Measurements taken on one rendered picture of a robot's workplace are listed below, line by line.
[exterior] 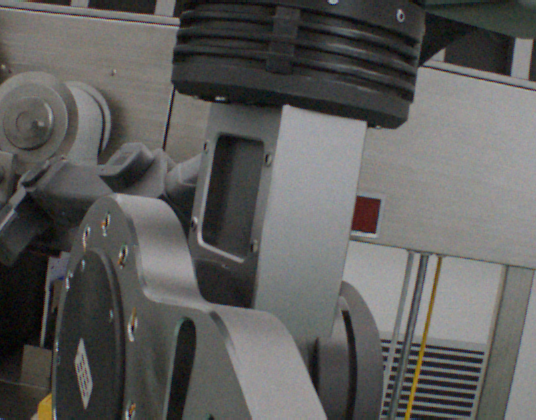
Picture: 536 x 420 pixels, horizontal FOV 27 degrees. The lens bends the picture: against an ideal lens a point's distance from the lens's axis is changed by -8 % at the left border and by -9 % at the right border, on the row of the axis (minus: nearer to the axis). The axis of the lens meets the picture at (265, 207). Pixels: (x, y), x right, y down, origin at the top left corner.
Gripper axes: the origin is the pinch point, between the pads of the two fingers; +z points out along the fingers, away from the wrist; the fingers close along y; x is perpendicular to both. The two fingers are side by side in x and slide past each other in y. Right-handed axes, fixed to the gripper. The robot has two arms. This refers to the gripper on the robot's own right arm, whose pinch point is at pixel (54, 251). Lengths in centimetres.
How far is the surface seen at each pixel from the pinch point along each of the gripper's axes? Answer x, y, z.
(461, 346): 94, 99, 248
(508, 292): 24, 73, 40
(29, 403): -25.6, 3.6, -9.6
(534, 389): 83, 132, 255
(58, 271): -1.0, 0.3, 4.8
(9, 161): 7.5, -7.7, -10.2
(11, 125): 12.3, -8.7, -11.9
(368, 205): 26, 43, 20
